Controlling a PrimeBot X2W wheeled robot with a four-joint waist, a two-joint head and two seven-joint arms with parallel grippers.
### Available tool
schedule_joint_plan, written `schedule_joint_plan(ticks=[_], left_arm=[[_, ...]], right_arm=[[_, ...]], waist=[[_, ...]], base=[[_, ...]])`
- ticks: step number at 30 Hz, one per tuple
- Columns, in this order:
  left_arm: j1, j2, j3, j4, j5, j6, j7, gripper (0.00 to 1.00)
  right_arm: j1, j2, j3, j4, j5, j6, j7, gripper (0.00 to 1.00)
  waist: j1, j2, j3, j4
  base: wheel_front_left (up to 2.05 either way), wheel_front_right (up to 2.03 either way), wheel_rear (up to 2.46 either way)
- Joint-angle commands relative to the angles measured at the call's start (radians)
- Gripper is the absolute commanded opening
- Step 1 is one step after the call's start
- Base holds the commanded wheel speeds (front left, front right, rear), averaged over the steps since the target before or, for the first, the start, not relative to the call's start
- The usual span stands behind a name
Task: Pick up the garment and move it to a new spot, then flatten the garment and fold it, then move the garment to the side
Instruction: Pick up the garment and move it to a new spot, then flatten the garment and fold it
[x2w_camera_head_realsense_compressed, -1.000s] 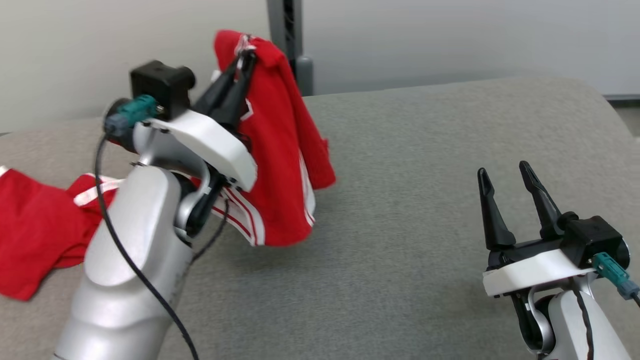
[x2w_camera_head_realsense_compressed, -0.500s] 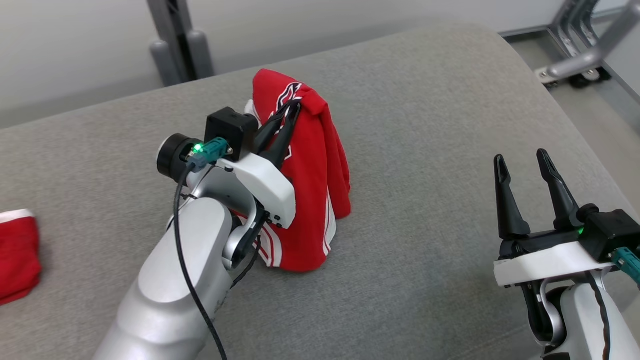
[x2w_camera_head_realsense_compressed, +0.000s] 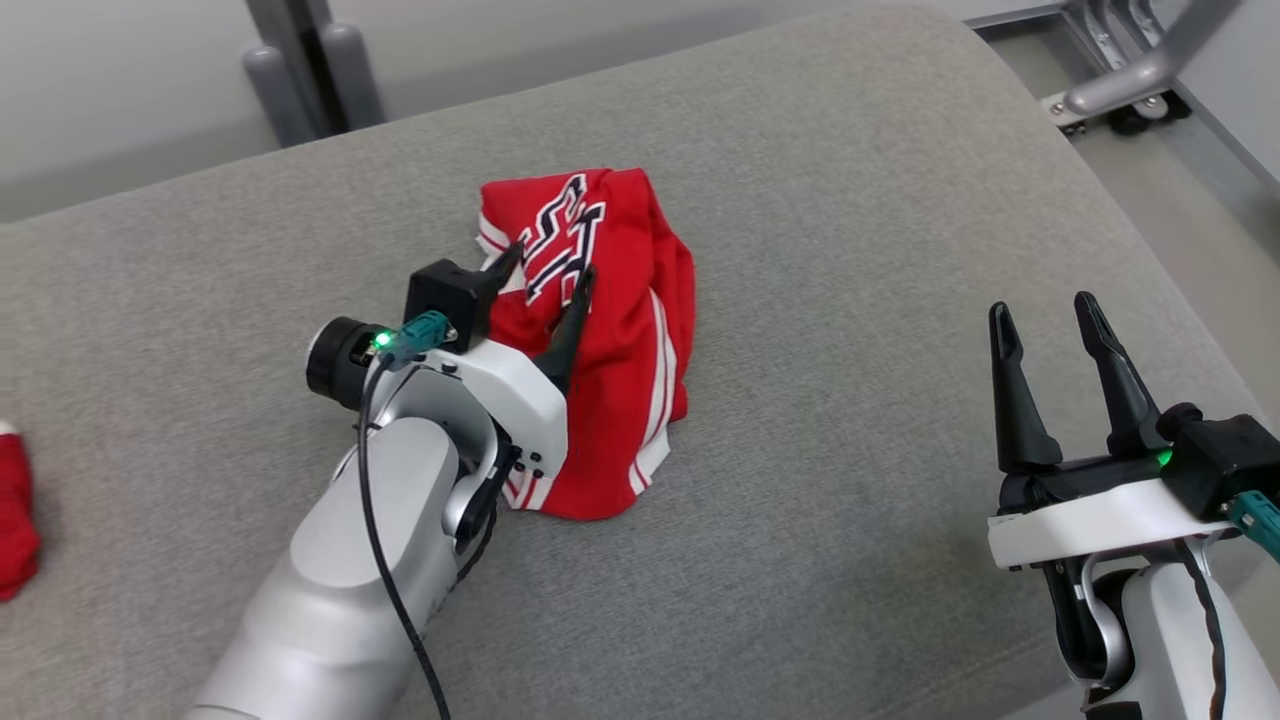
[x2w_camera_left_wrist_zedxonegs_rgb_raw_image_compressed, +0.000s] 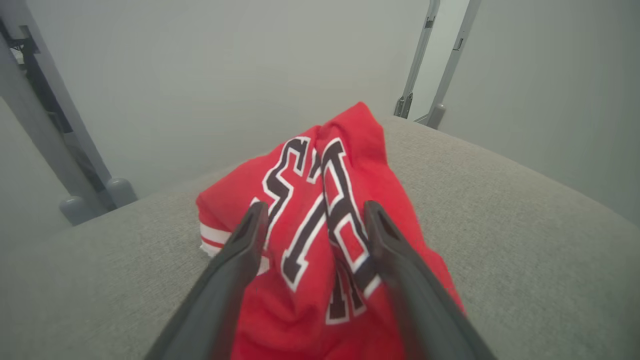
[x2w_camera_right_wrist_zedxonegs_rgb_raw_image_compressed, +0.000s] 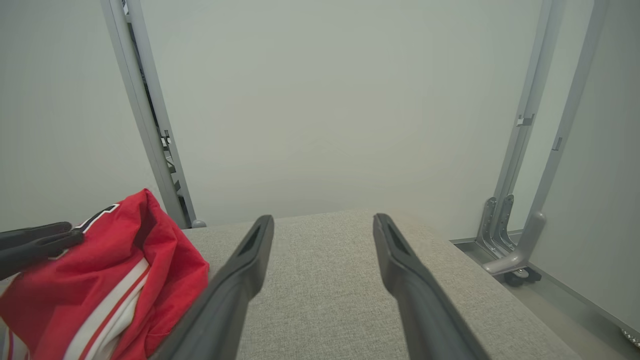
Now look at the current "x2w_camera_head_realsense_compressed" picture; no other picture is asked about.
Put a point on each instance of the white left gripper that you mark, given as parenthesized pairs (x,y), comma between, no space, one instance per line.
(510,395)

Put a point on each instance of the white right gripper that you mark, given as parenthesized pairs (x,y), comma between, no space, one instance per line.
(1090,520)

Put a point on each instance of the red Bulls 23 jersey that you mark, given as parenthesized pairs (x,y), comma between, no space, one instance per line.
(620,380)

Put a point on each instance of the red Bulls 23 shorts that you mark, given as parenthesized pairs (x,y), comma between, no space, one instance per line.
(15,520)

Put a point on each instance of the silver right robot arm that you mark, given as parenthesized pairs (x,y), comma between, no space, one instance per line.
(1160,640)

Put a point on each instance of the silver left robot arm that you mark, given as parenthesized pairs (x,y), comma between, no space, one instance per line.
(340,560)

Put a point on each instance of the grey fabric sofa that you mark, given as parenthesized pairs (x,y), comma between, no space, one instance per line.
(800,600)

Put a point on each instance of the grey metal stand with caster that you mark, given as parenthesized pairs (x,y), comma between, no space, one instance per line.
(1130,80)

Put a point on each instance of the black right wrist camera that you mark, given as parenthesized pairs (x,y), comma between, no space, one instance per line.
(1220,460)

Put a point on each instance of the grey partition post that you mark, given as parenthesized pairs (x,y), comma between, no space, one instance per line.
(355,70)

